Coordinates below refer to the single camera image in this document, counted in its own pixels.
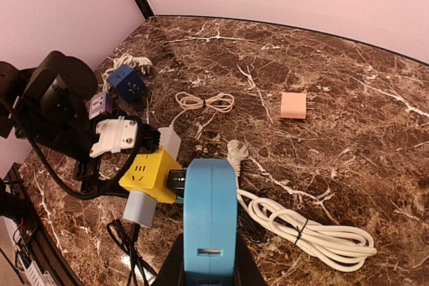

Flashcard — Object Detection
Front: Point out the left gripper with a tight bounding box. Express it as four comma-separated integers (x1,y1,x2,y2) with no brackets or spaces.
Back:
73,156,109,192

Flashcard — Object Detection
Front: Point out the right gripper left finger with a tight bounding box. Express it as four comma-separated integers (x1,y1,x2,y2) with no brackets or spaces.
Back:
154,234,185,286

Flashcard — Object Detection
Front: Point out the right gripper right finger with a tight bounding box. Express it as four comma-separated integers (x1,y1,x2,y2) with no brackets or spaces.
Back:
233,232,267,286

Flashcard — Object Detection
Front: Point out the black cable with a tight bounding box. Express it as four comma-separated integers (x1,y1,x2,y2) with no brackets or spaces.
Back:
106,210,158,286

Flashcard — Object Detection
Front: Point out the yellow cube socket adapter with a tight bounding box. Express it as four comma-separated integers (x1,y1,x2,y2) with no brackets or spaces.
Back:
119,148,182,204

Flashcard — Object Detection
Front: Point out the light blue charger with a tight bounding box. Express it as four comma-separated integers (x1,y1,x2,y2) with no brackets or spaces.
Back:
123,191,157,228

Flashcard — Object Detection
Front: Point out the blue square socket adapter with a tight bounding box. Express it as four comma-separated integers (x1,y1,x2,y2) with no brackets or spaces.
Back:
183,159,237,285

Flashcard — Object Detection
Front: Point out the white usb charger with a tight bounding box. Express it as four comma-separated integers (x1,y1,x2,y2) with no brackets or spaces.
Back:
158,127,182,160

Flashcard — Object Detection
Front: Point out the black power adapter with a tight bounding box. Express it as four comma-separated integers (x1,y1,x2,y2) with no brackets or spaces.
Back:
167,169,186,194

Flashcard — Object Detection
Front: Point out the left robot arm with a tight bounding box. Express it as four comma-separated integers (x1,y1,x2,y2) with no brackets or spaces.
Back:
1,50,101,200

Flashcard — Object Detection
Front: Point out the purple power strip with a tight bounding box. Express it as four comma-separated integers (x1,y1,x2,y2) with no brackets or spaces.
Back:
88,92,113,119

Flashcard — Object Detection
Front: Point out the dark blue cube adapter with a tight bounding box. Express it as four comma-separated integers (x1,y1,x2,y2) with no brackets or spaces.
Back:
107,64,146,102

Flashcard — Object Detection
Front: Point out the pink charger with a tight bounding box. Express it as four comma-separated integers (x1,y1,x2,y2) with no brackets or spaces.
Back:
280,92,314,119

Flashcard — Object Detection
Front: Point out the white coiled power cord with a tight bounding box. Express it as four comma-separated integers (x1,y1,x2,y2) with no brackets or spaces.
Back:
227,140,378,273

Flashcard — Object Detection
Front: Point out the white slotted cable duct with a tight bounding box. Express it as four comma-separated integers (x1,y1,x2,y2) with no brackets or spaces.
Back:
1,216,56,286

